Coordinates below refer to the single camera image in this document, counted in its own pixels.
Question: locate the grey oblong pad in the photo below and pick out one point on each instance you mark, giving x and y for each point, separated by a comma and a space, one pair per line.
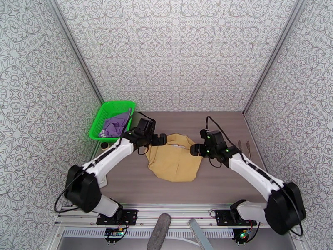
158, 231

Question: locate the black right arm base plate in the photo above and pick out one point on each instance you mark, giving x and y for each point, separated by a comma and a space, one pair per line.
223, 218

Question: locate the aluminium frame rail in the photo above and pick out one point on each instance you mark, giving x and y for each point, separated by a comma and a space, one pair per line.
177, 215

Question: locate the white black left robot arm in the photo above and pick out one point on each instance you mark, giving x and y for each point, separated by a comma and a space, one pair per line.
109, 155

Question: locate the aluminium corner post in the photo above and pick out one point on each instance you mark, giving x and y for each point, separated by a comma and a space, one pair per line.
274, 52
77, 52

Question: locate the small circuit board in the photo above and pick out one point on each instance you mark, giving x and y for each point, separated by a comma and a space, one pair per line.
244, 235
114, 233

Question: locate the grey vented metal panel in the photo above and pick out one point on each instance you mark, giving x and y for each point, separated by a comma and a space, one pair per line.
78, 244

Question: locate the yellow cloth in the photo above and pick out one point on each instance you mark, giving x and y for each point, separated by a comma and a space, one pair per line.
171, 163

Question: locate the grey metal bar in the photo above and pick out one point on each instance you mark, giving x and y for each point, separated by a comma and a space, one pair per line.
199, 233

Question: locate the purple shirt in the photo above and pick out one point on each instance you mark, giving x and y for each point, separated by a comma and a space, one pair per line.
115, 125

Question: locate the metal tongs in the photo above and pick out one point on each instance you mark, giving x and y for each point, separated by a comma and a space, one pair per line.
240, 145

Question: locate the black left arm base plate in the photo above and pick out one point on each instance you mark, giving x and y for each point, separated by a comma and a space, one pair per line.
128, 216

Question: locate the small black round object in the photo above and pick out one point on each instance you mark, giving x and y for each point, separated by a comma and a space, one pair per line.
104, 145

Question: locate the green plastic basket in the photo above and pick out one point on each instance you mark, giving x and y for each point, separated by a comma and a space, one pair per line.
112, 114

